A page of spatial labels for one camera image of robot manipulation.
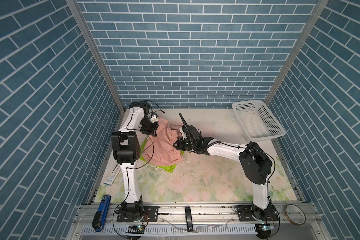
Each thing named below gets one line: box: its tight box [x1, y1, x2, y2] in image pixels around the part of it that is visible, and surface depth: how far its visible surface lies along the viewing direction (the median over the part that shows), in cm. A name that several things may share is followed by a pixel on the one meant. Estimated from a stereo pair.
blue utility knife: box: [91, 195, 112, 232], surface depth 73 cm
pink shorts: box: [142, 117, 183, 167], surface depth 88 cm
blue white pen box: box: [103, 164, 121, 186], surface depth 86 cm
